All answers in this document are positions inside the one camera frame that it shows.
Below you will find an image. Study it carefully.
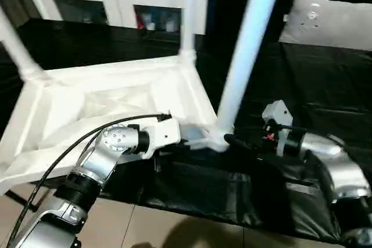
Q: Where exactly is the white plastic table top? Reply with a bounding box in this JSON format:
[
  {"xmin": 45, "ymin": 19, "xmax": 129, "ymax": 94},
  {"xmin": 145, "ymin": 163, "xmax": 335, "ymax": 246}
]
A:
[{"xmin": 0, "ymin": 52, "xmax": 237, "ymax": 195}]

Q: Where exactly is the white plastic table leg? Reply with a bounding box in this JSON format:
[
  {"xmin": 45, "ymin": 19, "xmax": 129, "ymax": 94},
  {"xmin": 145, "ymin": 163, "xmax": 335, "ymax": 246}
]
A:
[
  {"xmin": 178, "ymin": 0, "xmax": 199, "ymax": 64},
  {"xmin": 214, "ymin": 0, "xmax": 288, "ymax": 143},
  {"xmin": 0, "ymin": 9, "xmax": 47, "ymax": 84}
]

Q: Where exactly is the black work mat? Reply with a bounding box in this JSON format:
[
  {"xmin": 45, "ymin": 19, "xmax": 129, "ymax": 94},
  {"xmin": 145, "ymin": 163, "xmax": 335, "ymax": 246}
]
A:
[{"xmin": 0, "ymin": 19, "xmax": 372, "ymax": 244}]

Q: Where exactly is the grey white pillow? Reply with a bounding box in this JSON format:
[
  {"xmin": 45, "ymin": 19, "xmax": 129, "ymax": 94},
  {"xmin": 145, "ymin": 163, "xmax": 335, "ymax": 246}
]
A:
[{"xmin": 278, "ymin": 0, "xmax": 372, "ymax": 52}]

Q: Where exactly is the black cabinet with yellow label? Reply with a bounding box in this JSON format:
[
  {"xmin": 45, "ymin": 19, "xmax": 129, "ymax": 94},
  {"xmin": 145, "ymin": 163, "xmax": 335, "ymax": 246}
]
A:
[{"xmin": 206, "ymin": 0, "xmax": 300, "ymax": 45}]

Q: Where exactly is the black metal floor bar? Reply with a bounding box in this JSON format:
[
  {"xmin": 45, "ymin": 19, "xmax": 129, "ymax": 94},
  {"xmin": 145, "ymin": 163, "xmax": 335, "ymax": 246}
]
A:
[{"xmin": 0, "ymin": 189, "xmax": 37, "ymax": 213}]

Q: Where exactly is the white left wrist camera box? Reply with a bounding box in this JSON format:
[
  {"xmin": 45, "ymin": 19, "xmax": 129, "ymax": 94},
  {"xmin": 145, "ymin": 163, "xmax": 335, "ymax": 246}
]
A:
[{"xmin": 136, "ymin": 114, "xmax": 181, "ymax": 161}]

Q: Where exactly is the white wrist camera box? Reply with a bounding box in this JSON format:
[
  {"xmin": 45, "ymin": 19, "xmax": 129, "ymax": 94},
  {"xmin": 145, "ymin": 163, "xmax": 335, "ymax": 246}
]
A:
[
  {"xmin": 261, "ymin": 99, "xmax": 295, "ymax": 157},
  {"xmin": 136, "ymin": 114, "xmax": 181, "ymax": 161}
]

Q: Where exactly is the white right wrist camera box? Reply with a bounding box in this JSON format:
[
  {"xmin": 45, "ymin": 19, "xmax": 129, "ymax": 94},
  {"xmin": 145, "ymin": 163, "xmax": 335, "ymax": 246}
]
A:
[{"xmin": 261, "ymin": 99, "xmax": 295, "ymax": 157}]

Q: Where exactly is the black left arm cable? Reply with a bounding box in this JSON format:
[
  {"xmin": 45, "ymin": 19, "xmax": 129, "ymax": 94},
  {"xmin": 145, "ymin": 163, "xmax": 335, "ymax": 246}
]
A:
[{"xmin": 5, "ymin": 113, "xmax": 173, "ymax": 244}]

